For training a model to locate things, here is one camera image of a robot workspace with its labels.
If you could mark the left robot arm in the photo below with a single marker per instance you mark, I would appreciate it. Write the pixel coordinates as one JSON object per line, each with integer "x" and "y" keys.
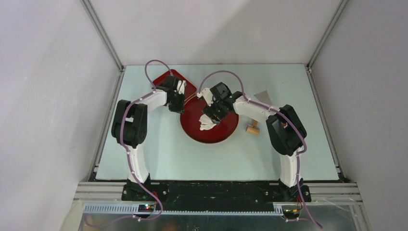
{"x": 130, "y": 123}

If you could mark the rectangular red tray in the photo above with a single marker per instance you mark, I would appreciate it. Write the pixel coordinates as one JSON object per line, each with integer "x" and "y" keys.
{"x": 190, "y": 89}

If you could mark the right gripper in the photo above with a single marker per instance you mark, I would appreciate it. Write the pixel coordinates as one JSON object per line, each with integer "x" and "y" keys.
{"x": 209, "y": 111}

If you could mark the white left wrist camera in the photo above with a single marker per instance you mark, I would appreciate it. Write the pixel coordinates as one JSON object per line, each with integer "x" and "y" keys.
{"x": 181, "y": 87}

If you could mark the round red plate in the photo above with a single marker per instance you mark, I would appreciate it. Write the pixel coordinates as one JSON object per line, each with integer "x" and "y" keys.
{"x": 190, "y": 123}

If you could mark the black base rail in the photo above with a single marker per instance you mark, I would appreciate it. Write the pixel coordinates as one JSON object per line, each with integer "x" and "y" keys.
{"x": 215, "y": 196}

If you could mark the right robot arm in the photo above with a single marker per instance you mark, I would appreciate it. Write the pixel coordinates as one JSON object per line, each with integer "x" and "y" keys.
{"x": 286, "y": 131}

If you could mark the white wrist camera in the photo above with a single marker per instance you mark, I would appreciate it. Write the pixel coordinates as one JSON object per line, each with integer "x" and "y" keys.
{"x": 181, "y": 87}
{"x": 206, "y": 95}

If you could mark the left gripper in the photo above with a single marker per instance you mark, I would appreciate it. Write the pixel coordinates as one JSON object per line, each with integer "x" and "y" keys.
{"x": 179, "y": 109}

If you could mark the wooden dough roller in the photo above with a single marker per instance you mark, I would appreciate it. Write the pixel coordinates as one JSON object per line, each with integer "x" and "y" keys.
{"x": 252, "y": 128}

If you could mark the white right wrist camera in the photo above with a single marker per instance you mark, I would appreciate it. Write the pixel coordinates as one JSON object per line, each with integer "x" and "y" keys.
{"x": 206, "y": 95}

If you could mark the white dough ball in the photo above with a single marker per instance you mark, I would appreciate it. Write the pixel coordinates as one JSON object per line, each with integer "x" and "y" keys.
{"x": 206, "y": 123}

